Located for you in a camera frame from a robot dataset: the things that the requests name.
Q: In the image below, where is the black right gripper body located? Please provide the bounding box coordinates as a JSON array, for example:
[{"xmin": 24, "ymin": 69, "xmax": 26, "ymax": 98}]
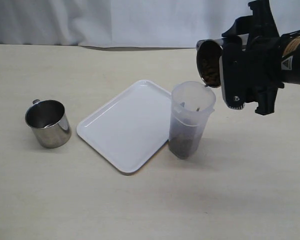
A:
[{"xmin": 219, "ymin": 36, "xmax": 284, "ymax": 110}]

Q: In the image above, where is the steel mug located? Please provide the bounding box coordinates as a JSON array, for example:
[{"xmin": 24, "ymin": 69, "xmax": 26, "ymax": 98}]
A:
[
  {"xmin": 24, "ymin": 99, "xmax": 72, "ymax": 149},
  {"xmin": 195, "ymin": 34, "xmax": 250, "ymax": 88}
]

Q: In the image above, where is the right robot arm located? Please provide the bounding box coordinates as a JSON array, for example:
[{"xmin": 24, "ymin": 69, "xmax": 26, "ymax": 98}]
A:
[{"xmin": 219, "ymin": 0, "xmax": 300, "ymax": 116}]

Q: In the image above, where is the translucent plastic pitcher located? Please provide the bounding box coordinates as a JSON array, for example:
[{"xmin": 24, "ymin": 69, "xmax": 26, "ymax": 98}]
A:
[{"xmin": 168, "ymin": 81, "xmax": 216, "ymax": 159}]

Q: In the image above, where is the white plastic tray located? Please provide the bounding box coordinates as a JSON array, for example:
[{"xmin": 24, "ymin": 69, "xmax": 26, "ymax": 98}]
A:
[{"xmin": 76, "ymin": 79, "xmax": 171, "ymax": 175}]

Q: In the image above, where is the white curtain backdrop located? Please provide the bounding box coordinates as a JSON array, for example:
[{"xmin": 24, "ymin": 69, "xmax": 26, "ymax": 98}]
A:
[{"xmin": 0, "ymin": 0, "xmax": 300, "ymax": 50}]

